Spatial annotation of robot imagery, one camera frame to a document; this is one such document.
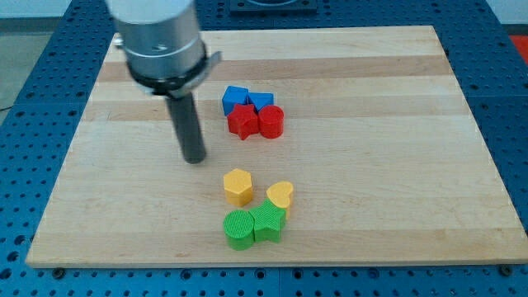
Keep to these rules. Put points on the blue triangle block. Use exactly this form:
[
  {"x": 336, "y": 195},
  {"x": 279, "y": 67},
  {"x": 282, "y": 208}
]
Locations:
[{"x": 260, "y": 99}]

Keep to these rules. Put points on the yellow hexagon block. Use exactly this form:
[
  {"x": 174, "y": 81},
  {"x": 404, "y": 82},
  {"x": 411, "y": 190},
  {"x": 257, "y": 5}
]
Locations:
[{"x": 238, "y": 187}]

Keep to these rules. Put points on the green star block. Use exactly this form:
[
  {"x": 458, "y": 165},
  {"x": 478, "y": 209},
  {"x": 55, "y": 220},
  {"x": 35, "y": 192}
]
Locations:
[{"x": 269, "y": 220}]

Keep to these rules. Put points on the red star block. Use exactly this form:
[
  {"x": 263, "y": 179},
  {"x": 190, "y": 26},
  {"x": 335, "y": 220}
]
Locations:
[{"x": 243, "y": 121}]

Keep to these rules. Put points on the yellow heart block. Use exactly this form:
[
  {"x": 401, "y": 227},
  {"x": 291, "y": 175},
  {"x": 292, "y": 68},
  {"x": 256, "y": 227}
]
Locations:
[{"x": 281, "y": 195}]

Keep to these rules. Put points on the blue cube block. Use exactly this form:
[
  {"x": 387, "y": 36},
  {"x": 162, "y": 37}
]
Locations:
[{"x": 234, "y": 95}]

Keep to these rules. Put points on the red cylinder block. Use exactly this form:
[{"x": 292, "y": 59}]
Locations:
[{"x": 271, "y": 121}]

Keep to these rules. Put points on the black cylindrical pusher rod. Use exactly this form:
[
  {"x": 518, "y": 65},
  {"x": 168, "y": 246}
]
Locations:
[{"x": 187, "y": 127}]

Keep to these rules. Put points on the green cylinder block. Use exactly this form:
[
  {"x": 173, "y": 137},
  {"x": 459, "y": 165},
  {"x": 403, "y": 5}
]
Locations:
[{"x": 239, "y": 229}]

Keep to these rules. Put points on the wooden board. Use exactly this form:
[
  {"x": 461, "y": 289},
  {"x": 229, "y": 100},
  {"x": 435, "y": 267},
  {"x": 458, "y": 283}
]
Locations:
[{"x": 388, "y": 164}]

